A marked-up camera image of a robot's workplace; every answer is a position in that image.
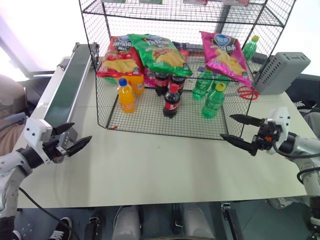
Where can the small magenta snack bag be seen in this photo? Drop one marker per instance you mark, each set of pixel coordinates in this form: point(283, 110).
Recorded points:
point(150, 78)

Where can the pink white snack packet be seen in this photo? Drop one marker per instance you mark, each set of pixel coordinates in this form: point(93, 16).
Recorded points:
point(236, 2)

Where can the black table frame bracket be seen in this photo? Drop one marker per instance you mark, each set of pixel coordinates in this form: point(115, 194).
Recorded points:
point(232, 222)
point(92, 228)

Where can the black shoe with white print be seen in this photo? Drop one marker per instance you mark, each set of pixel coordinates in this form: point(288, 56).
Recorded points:
point(303, 105)

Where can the black white sneaker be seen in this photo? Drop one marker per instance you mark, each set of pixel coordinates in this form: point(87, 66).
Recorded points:
point(17, 235)
point(60, 228)

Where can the cola bottle red cap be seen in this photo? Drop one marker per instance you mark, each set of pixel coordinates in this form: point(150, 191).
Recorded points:
point(172, 102)

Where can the pale grey rounded leg cover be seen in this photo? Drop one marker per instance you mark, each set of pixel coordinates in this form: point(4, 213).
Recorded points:
point(126, 222)
point(197, 222)

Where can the orange soda bottle blue cap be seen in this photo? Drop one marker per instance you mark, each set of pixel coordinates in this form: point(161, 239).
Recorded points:
point(126, 97)

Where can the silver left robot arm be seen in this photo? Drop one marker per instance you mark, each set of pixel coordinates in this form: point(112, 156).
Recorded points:
point(10, 165)

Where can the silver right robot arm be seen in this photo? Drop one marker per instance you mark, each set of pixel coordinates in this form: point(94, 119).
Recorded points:
point(303, 146)

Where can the cola bottle red label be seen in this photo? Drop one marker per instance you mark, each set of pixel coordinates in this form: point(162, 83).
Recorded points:
point(178, 83)
point(162, 85)

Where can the red potato chip bag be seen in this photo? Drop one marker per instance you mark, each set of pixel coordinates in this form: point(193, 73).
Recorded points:
point(117, 57)

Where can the green conveyor belt white frame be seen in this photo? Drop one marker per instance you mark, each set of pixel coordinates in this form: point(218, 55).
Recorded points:
point(67, 82)

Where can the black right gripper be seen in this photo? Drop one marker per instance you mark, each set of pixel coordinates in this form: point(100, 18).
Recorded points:
point(265, 136)

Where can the person in brown clothing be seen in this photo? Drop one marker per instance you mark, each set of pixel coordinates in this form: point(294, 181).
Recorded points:
point(10, 92)

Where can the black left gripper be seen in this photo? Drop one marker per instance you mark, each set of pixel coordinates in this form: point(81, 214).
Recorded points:
point(53, 148)

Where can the green potato chip bag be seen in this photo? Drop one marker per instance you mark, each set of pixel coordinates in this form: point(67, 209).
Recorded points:
point(160, 55)

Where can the grey perforated box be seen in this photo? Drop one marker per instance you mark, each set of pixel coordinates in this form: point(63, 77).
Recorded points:
point(282, 72)

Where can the magenta potato chip bag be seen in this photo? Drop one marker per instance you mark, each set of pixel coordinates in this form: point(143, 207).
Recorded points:
point(222, 55)

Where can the green soda bottle yellow cap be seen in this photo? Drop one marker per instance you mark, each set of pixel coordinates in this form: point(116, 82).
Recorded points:
point(250, 50)
point(212, 102)

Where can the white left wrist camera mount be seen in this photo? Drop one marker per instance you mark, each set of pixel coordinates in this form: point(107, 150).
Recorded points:
point(35, 130)

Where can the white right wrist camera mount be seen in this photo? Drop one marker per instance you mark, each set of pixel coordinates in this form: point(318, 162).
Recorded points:
point(281, 117)

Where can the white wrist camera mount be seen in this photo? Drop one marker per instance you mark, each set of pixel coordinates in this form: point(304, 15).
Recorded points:
point(35, 130)
point(281, 117)

